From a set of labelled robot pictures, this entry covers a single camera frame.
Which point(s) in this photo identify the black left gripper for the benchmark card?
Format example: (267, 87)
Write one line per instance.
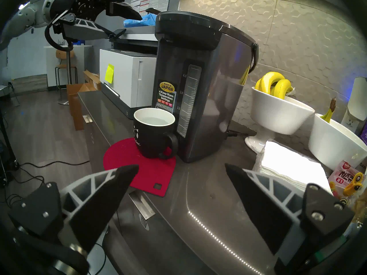
(77, 3)

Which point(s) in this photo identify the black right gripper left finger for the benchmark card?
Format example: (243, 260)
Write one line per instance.
(94, 208)

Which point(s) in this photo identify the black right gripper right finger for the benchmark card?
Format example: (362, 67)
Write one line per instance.
(272, 214)

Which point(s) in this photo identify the black electric water dispenser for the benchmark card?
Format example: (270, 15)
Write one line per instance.
(206, 91)

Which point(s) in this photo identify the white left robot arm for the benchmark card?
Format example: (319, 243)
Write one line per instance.
(20, 22)

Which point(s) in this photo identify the black dispenser power plug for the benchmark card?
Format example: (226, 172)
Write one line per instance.
(232, 133)

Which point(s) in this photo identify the round white bar table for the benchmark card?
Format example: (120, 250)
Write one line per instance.
(83, 46)

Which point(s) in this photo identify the blue printer paper ream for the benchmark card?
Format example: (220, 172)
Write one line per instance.
(140, 20)

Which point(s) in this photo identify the white napkin stack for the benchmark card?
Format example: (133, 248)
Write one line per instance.
(286, 164)

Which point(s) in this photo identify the yellow sticky note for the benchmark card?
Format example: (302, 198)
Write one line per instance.
(109, 73)

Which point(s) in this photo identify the small cardboard box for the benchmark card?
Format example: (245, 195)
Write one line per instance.
(91, 78)

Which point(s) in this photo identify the white grey office printer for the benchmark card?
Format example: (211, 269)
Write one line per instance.
(126, 76)

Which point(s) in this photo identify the wooden bar stool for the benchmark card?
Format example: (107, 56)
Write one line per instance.
(66, 66)

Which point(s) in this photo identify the red silicone mat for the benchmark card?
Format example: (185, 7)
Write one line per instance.
(149, 174)

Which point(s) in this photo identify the pink snack packet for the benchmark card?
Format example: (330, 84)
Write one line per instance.
(341, 172)

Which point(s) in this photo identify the yellow bag clip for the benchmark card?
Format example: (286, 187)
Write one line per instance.
(354, 182)

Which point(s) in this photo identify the black mug white inside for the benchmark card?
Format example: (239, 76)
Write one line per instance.
(152, 139)

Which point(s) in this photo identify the wide white bowl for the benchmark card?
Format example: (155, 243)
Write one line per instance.
(332, 144)

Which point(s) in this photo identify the large cardboard box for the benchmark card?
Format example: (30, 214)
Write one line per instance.
(76, 111)

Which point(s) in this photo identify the single banana dark stem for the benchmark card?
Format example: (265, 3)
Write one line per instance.
(328, 115)

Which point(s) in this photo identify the purple coffee bag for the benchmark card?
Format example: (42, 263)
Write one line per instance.
(364, 135)

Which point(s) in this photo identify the yellow banana bunch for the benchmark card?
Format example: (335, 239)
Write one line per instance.
(272, 81)

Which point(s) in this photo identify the white text wall poster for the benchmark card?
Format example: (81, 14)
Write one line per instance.
(154, 1)

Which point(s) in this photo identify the white pedestal bowl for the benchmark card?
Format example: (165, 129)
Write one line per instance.
(278, 112)

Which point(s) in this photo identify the white plug-in wall device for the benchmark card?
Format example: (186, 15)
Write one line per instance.
(358, 98)

